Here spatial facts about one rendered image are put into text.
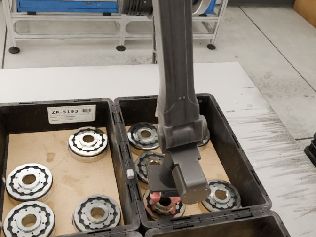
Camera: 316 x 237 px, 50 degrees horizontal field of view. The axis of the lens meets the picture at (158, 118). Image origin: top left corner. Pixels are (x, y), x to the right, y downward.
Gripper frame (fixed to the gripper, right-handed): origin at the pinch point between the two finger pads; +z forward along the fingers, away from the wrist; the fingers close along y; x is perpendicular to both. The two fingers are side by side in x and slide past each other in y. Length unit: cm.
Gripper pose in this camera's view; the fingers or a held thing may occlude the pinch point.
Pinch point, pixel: (165, 199)
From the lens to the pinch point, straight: 80.6
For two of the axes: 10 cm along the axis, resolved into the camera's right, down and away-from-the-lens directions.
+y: 9.8, 0.0, 2.1
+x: -1.5, -7.2, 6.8
